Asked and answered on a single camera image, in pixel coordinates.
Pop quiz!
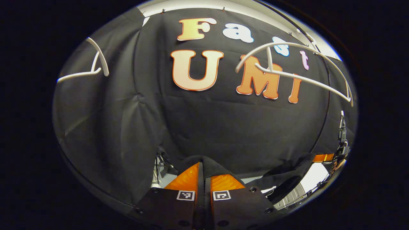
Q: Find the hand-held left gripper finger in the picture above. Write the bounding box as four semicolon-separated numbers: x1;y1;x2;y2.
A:
137;162;205;230
204;174;282;230

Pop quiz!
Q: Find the black knitted jacket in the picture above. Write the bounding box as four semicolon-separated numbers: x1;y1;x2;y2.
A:
177;153;320;205

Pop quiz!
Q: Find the white clothes hanger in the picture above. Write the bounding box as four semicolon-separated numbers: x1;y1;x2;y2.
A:
235;42;354;107
57;37;110;84

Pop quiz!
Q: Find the black tripod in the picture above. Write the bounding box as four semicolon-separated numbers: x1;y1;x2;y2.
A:
154;152;179;189

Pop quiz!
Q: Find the black backdrop cloth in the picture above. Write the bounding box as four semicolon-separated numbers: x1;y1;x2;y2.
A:
53;6;357;208

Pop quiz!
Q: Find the row of small black clips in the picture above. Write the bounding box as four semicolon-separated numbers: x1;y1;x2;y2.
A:
140;7;293;35

